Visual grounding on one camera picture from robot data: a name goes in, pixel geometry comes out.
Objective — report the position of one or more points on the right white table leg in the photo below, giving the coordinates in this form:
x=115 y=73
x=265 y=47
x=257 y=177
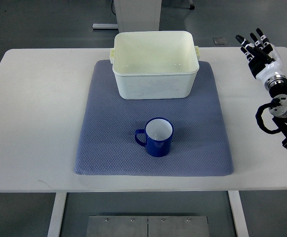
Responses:
x=238 y=214

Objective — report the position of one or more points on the white table leg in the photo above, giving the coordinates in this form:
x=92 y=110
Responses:
x=238 y=214
x=57 y=214

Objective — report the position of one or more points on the blue textured mat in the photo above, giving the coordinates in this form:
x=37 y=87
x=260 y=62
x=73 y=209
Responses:
x=107 y=143

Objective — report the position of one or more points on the left white table leg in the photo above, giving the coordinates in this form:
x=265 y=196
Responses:
x=57 y=214

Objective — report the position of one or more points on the grey floor socket cover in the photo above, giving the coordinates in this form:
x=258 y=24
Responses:
x=219 y=41

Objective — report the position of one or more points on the metal floor plate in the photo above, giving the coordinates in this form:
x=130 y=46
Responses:
x=147 y=226

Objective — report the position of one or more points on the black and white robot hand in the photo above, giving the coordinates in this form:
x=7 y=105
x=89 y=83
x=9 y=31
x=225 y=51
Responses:
x=264 y=60

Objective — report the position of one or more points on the blue mug white inside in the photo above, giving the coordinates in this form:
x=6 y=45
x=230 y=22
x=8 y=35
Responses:
x=156 y=136

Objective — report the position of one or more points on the white plastic box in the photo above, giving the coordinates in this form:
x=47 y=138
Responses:
x=154 y=64

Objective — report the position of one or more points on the white pillar base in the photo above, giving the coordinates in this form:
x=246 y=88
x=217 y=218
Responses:
x=133 y=16

